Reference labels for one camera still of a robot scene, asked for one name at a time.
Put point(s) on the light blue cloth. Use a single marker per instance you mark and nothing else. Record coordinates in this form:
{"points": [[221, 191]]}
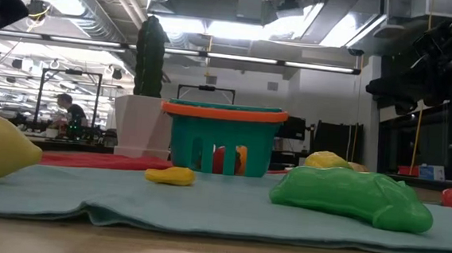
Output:
{"points": [[204, 205]]}

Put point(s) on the black panels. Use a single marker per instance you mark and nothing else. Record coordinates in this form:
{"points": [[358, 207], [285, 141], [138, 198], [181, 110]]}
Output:
{"points": [[336, 142]]}

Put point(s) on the red bin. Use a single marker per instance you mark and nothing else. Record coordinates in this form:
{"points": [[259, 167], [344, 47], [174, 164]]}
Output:
{"points": [[406, 170]]}

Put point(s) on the yellow toy pepper green stem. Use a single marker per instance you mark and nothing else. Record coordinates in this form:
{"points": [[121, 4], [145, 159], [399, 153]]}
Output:
{"points": [[325, 160]]}

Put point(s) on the blue box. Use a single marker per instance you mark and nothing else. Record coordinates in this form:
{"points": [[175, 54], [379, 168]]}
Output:
{"points": [[432, 172]]}

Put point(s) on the black monitor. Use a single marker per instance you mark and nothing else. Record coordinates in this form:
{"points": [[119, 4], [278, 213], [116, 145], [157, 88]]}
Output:
{"points": [[291, 127]]}

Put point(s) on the green toy cucumber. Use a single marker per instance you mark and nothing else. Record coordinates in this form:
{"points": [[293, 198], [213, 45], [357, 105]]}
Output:
{"points": [[345, 194]]}

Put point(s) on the orange toy fruit green leaf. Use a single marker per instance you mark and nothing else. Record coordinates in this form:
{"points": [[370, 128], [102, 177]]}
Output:
{"points": [[244, 153]]}

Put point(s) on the red toy strawberry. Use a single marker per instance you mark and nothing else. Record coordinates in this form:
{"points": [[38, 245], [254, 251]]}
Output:
{"points": [[218, 160]]}

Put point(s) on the black metal rig frame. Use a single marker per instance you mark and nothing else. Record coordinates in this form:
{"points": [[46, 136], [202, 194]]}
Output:
{"points": [[72, 72]]}

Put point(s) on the tall green cactus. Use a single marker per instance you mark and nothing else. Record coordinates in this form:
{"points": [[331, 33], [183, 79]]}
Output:
{"points": [[150, 57]]}

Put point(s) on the small yellow toy banana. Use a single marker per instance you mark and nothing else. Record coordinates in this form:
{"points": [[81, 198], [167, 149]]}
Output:
{"points": [[170, 175]]}

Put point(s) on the black frame with camera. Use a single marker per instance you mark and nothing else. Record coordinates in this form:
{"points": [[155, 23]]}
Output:
{"points": [[206, 88]]}

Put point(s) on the tan toy potato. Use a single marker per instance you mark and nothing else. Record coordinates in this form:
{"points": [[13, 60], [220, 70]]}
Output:
{"points": [[359, 167]]}

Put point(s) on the person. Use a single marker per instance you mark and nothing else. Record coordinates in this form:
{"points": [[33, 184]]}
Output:
{"points": [[71, 111]]}

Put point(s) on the white angular plant pot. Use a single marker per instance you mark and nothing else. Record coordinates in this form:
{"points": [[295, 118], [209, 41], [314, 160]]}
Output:
{"points": [[142, 124]]}

